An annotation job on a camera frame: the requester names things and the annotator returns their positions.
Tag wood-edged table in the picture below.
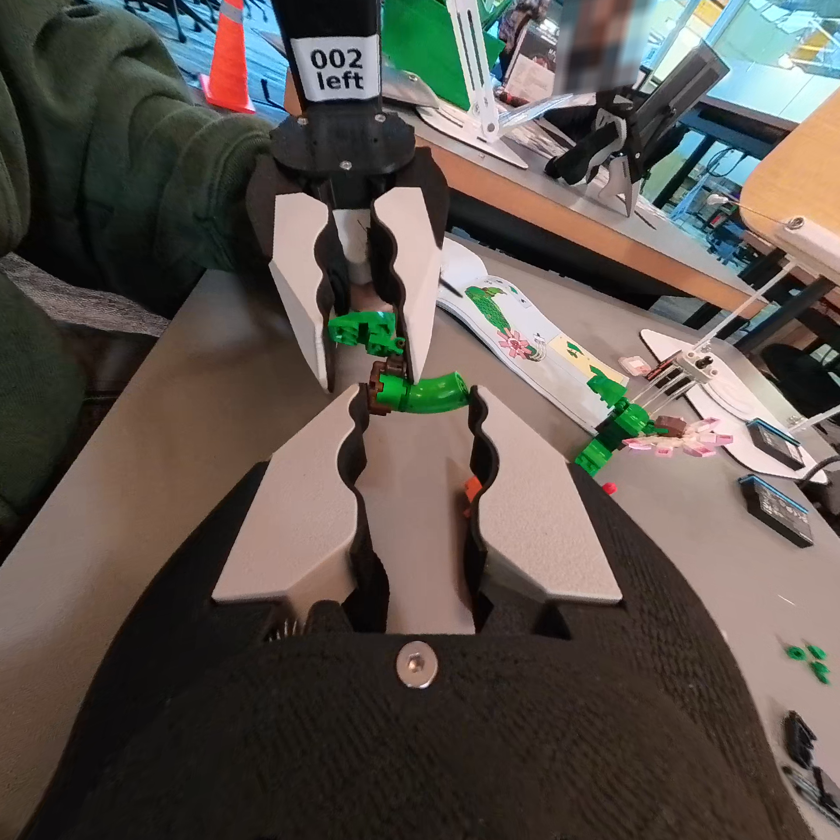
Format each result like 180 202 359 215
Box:
284 66 770 317

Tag black monitor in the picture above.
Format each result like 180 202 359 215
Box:
629 39 733 199

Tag green lego stem pink flower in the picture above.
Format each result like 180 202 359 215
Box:
574 366 737 478

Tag black cable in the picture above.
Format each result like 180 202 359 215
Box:
796 458 840 511

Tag pile of black lego pieces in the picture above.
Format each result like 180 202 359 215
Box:
780 709 840 816

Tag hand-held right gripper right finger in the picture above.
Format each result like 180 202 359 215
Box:
448 385 624 608

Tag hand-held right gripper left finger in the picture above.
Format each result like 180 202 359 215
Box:
210 384 391 631

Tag person's left forearm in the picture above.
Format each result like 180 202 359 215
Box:
0 0 278 278

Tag orange traffic cone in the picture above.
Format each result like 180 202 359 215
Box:
199 0 257 114

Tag white base board with rods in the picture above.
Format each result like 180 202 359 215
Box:
640 259 840 485

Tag green lego base piece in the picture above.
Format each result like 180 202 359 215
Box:
327 310 403 359

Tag grey cloth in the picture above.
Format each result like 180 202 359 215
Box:
0 251 173 342

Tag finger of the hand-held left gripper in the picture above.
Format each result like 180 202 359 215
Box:
268 189 355 395
369 188 443 389

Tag lego instruction booklet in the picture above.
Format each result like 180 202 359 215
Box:
436 249 632 425

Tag curved green lego tube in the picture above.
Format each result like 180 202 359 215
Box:
366 357 471 416

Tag round wooden table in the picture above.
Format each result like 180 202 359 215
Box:
739 98 840 265

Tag black and white device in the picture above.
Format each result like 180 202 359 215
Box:
543 88 665 219

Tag white metal stand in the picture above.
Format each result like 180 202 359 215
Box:
416 0 530 171

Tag green box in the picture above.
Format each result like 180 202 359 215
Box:
381 0 514 110

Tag black battery pack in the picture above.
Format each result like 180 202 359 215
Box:
747 418 806 471
738 473 815 548

